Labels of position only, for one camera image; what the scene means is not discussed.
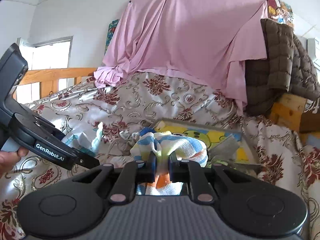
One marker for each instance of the white window frame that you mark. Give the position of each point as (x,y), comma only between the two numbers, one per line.
(53,54)

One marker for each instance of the floral satin bed cover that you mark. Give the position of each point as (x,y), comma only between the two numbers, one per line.
(144,98)

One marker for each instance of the grey tray with yellow picture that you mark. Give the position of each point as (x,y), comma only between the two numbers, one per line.
(225,146)

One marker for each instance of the wooden bed rail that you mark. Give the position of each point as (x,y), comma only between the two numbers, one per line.
(48,79)

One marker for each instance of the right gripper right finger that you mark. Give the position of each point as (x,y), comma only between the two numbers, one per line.
(178,170)

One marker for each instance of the person's left hand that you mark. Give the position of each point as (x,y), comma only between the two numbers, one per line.
(9,159)

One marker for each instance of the colourful wall poster left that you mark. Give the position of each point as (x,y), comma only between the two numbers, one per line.
(110,32)

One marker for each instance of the striped colourful towel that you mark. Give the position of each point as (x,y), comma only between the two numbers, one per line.
(163,144)

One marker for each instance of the pink hanging sheet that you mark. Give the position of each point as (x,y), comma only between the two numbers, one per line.
(203,41)

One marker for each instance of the wooden bunk bed frame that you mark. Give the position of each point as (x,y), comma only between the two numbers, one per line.
(298,114)

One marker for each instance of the brown quilted jacket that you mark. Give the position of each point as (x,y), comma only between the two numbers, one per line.
(287,69)

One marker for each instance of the colourful wall poster right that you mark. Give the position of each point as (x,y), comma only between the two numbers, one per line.
(280,12)

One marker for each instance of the white blue patterned cloth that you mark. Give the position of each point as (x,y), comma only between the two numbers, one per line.
(82,142)

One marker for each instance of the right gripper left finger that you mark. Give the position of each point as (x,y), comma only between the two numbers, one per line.
(146,172)

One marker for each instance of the colourful wall poster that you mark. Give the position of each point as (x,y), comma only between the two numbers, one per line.
(280,12)
(110,32)

